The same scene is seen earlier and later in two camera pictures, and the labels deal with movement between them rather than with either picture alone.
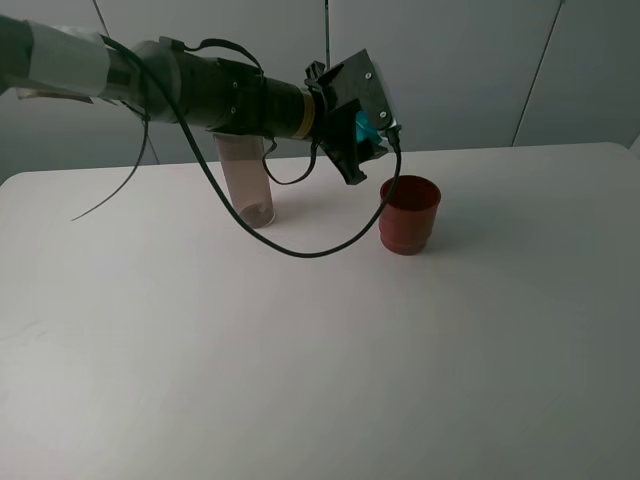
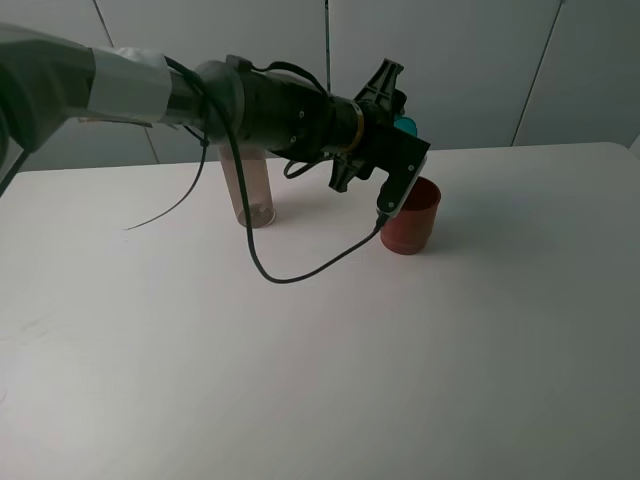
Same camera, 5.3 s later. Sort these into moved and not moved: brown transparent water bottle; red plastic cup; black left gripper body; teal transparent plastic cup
Moved: teal transparent plastic cup; black left gripper body
Not moved: brown transparent water bottle; red plastic cup
